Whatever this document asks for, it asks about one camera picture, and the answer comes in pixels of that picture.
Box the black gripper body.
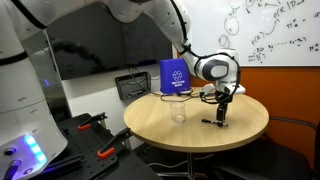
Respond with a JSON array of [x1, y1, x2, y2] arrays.
[[213, 88, 235, 106]]

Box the black marker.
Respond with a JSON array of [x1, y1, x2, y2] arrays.
[[201, 118, 230, 128]]

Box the clear glass cup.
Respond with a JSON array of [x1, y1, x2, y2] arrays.
[[169, 101, 187, 125]]

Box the blue recycling bin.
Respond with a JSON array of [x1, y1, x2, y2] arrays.
[[159, 58, 192, 95]]

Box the black office chair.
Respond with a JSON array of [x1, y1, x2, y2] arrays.
[[211, 115, 320, 180]]

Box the whiteboard with writing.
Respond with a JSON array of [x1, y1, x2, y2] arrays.
[[181, 0, 320, 68]]

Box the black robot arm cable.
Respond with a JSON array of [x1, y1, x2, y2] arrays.
[[169, 0, 242, 105]]

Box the black cable bundle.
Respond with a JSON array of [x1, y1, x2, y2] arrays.
[[150, 87, 219, 105]]

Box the metal table pedestal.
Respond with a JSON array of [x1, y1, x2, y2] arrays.
[[156, 151, 209, 180]]

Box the white floor cable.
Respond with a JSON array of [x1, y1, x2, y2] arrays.
[[146, 153, 215, 169]]

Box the black wire wall basket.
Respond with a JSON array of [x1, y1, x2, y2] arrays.
[[114, 71, 152, 101]]

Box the black clamp orange handle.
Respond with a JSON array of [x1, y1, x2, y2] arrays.
[[97, 127, 133, 160], [77, 111, 109, 132]]

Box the black wall monitor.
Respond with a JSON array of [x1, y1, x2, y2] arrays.
[[44, 2, 175, 81]]

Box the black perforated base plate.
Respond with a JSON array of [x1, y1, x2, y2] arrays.
[[31, 112, 163, 180]]

